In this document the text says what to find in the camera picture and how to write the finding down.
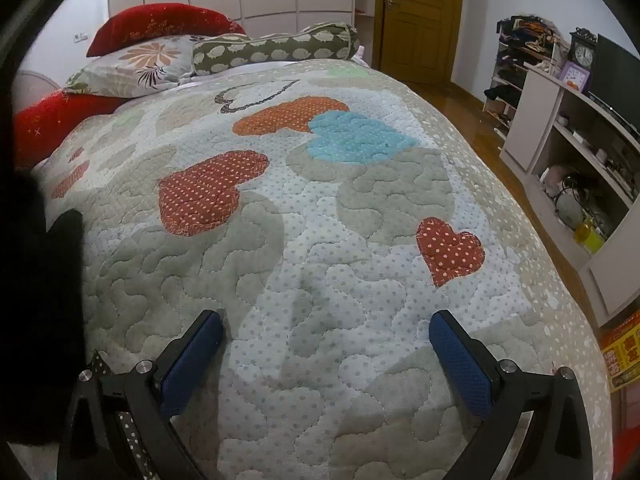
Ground black pants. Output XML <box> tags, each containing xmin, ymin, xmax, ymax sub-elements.
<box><xmin>0</xmin><ymin>175</ymin><xmax>83</xmax><ymax>443</ymax></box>

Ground floral pillow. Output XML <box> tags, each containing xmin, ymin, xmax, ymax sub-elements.
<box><xmin>64</xmin><ymin>35</ymin><xmax>211</xmax><ymax>98</ymax></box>

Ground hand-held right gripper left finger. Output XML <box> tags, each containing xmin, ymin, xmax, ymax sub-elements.
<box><xmin>57</xmin><ymin>309</ymin><xmax>224</xmax><ymax>480</ymax></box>

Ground heart-patterned quilt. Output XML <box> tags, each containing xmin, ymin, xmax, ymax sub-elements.
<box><xmin>30</xmin><ymin>57</ymin><xmax>613</xmax><ymax>480</ymax></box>

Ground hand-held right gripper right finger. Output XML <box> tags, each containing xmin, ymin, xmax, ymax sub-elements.
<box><xmin>428</xmin><ymin>310</ymin><xmax>593</xmax><ymax>480</ymax></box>

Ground television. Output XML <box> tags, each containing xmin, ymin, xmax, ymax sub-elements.
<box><xmin>587</xmin><ymin>34</ymin><xmax>640</xmax><ymax>133</ymax></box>

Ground green patterned bolster pillow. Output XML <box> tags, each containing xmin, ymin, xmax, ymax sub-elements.
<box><xmin>191</xmin><ymin>22</ymin><xmax>361</xmax><ymax>78</ymax></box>

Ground rounded pale headboard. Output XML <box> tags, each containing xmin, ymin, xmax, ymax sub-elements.
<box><xmin>12</xmin><ymin>70</ymin><xmax>63</xmax><ymax>116</ymax></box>

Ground shoe rack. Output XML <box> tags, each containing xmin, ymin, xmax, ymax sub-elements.
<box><xmin>482</xmin><ymin>15</ymin><xmax>571</xmax><ymax>136</ymax></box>

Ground yellow container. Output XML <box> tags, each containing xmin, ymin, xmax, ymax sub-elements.
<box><xmin>574</xmin><ymin>220</ymin><xmax>606</xmax><ymax>253</ymax></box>

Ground dark ornate clock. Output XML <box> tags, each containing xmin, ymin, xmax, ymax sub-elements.
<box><xmin>570</xmin><ymin>27</ymin><xmax>598</xmax><ymax>73</ymax></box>

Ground white TV cabinet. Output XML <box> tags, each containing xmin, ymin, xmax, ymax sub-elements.
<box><xmin>500</xmin><ymin>67</ymin><xmax>640</xmax><ymax>326</ymax></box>

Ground long red pillow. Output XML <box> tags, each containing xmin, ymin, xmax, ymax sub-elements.
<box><xmin>14</xmin><ymin>89</ymin><xmax>126</xmax><ymax>168</ymax></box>

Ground black dotted cloth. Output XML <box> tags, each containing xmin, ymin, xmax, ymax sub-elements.
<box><xmin>92</xmin><ymin>350</ymin><xmax>156</xmax><ymax>480</ymax></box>

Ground wooden door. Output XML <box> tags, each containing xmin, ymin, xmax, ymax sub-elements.
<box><xmin>382</xmin><ymin>0</ymin><xmax>466</xmax><ymax>86</ymax></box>

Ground purple clock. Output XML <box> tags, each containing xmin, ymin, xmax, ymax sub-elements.
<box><xmin>557</xmin><ymin>62</ymin><xmax>591</xmax><ymax>92</ymax></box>

